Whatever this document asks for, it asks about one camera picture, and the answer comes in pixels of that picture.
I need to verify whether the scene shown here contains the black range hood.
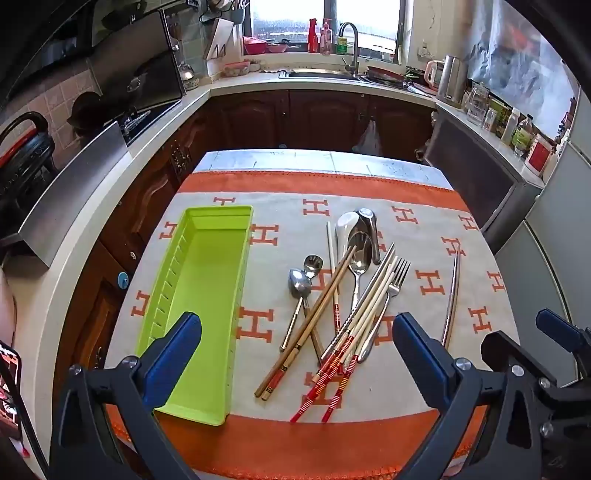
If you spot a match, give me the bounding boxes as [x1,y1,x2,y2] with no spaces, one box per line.
[0,0,188,125]

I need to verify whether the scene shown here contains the large steel spoon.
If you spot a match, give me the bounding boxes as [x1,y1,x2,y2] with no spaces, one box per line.
[321,231,374,363]

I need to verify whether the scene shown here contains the wooden-handled small spoon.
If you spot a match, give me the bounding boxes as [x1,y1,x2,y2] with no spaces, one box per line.
[302,255,325,363]

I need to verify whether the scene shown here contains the steel splash guard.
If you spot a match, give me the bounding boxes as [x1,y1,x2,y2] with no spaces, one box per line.
[17,121,129,269]

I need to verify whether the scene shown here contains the grey refrigerator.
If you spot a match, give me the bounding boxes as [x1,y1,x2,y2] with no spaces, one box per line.
[496,92,591,384]

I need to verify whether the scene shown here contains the white electric kettle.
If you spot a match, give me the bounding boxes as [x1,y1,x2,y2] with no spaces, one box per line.
[425,60,445,89]

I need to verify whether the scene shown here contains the black wok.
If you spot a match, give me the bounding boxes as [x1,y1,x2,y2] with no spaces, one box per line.
[67,91,116,139]

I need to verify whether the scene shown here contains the white cutting board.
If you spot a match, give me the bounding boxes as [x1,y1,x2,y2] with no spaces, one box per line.
[205,17,243,61]

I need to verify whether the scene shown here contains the steel soup spoon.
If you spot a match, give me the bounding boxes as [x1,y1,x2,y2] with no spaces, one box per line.
[355,208,382,266]

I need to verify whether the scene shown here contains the row of condiment bottles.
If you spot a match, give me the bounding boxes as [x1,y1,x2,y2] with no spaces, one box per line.
[464,80,557,178]

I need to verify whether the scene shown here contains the wall poster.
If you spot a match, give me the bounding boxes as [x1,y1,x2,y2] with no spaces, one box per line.
[466,0,580,139]

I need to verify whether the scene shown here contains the steel teapot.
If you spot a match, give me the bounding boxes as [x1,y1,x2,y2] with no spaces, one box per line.
[178,62,200,92]

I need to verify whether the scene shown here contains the smartphone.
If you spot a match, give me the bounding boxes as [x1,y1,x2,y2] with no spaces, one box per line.
[0,340,24,441]

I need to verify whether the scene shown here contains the steel faucet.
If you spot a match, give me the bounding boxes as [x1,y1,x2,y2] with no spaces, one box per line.
[338,22,361,77]

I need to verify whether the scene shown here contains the small steel spoon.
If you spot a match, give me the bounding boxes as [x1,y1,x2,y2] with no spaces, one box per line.
[279,268,311,352]

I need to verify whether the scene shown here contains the orange patterned blanket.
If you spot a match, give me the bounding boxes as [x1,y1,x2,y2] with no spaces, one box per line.
[105,170,522,480]

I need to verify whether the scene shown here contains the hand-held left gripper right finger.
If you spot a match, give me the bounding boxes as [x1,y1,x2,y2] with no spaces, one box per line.
[392,313,544,480]

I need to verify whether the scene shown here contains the gas stove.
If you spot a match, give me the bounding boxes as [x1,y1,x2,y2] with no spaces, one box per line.
[117,99,183,146]

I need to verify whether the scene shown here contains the steel chopstick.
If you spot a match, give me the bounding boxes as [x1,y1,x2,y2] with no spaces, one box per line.
[443,250,463,348]
[441,251,461,347]

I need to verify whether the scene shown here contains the steel sink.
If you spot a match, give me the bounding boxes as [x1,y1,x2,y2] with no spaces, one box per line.
[279,69,365,83]

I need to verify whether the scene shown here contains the brown wooden chopstick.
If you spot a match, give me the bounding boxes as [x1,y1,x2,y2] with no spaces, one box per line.
[262,249,360,401]
[254,246,357,398]

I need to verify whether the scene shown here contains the steel fork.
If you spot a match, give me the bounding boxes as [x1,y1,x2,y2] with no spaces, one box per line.
[356,257,413,364]

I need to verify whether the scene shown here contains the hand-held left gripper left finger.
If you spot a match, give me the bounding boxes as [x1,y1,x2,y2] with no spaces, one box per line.
[50,312,203,480]

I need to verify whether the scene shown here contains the black pressure cooker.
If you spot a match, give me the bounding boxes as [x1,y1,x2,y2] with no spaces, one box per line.
[0,112,57,210]

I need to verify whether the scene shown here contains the green plastic tray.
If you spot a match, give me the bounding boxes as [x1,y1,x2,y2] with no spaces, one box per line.
[147,205,254,426]

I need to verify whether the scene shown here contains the dark grey appliance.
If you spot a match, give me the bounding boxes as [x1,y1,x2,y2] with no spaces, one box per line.
[422,108,546,252]

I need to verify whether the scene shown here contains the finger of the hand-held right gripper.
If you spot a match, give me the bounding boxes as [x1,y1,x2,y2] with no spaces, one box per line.
[481,330,555,393]
[536,308,591,370]

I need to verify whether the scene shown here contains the red pan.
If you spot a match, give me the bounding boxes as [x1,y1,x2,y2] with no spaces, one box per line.
[367,66,409,84]

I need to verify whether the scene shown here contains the dark metal cabinet handle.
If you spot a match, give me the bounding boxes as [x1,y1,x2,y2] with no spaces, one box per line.
[171,143,192,174]

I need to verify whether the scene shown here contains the white ceramic spoon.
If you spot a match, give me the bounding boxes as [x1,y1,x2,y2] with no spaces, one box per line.
[335,211,365,273]

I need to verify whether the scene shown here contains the kitchen window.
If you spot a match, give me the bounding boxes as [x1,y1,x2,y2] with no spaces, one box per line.
[249,0,407,63]

